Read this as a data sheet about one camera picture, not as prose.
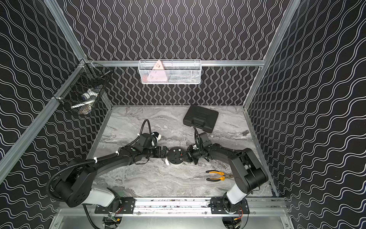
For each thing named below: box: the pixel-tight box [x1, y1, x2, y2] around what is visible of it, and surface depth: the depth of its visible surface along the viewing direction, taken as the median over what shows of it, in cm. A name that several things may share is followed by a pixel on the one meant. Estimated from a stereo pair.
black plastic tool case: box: [183, 104, 219, 134], surface depth 109 cm
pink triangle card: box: [146, 60, 168, 83], surface depth 92 cm
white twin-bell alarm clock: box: [166, 146, 186, 165], surface depth 90 cm
